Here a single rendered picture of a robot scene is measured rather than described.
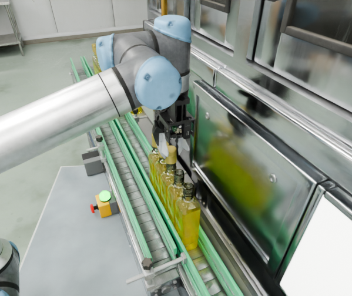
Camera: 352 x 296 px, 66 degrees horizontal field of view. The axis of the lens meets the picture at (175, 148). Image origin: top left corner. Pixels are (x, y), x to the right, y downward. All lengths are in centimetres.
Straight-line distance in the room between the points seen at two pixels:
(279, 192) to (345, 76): 26
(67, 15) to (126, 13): 123
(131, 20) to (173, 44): 616
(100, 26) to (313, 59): 618
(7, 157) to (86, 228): 76
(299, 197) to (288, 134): 12
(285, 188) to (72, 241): 82
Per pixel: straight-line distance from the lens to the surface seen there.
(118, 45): 53
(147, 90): 40
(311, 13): 54
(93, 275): 105
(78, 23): 651
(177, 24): 56
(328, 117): 51
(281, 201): 62
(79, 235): 115
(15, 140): 43
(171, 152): 75
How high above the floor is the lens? 165
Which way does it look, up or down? 37 degrees down
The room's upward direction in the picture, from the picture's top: straight up
